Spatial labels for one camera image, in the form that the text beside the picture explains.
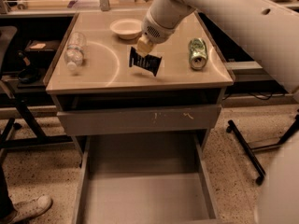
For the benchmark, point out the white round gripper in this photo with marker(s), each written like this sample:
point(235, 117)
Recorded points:
point(156, 32)

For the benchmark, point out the dark blue rxbar wrapper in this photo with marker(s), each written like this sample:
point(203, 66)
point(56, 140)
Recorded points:
point(149, 62)

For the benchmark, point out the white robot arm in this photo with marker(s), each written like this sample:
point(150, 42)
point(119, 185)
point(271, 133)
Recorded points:
point(269, 33)

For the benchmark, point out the grey drawer cabinet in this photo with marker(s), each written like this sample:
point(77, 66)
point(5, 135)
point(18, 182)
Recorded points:
point(106, 81)

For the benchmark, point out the grey top drawer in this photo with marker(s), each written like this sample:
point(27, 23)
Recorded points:
point(139, 120)

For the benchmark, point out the open grey middle drawer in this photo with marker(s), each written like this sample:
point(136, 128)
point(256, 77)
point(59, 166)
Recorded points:
point(144, 178)

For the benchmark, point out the white paper bowl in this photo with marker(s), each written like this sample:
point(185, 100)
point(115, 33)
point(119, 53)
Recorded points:
point(126, 29)

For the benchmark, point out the crushed green soda can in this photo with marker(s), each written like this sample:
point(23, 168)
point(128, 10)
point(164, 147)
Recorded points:
point(197, 53)

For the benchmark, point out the clear plastic water bottle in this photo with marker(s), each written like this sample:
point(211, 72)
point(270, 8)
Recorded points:
point(74, 53)

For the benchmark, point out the dark box on shelf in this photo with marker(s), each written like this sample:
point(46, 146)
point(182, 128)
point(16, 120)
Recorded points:
point(42, 46)

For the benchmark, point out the black round object on shelf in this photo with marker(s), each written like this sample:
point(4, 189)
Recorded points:
point(28, 75)

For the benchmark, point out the black wheeled stand base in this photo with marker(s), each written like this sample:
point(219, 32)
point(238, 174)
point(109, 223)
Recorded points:
point(262, 145)

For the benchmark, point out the white sneaker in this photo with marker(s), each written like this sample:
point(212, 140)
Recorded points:
point(30, 209)

